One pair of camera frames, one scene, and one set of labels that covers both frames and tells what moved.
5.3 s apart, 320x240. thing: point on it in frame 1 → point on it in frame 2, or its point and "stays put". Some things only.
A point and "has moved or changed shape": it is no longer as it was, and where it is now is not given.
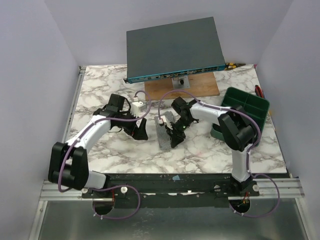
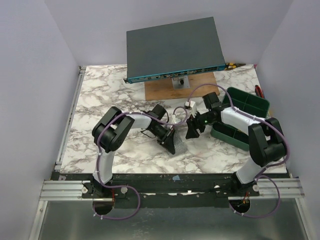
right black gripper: (175, 130) → (195, 121)
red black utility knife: (259, 92) stays put
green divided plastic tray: (255, 106) stays put
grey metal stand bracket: (180, 82) stays put
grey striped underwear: (164, 136) has moved or changed shape
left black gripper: (140, 133) → (168, 143)
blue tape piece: (176, 178) stays put
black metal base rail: (171, 190) stays put
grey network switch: (185, 48) stays put
